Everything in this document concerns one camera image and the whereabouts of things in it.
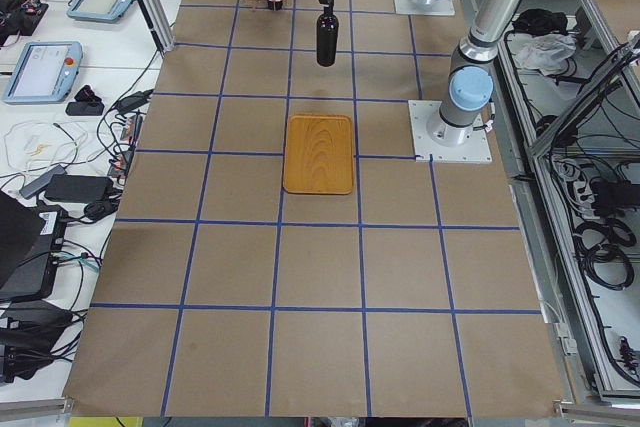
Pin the wooden tray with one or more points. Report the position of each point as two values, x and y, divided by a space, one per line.
319 155

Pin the teach pendant far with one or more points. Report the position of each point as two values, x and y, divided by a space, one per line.
102 11

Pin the teach pendant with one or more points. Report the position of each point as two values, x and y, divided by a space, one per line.
45 73
102 11

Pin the teach pendant near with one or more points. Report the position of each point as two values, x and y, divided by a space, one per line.
45 73

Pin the black power adapter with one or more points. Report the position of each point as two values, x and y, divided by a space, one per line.
77 188

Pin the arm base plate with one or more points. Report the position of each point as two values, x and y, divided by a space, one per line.
425 7
436 141

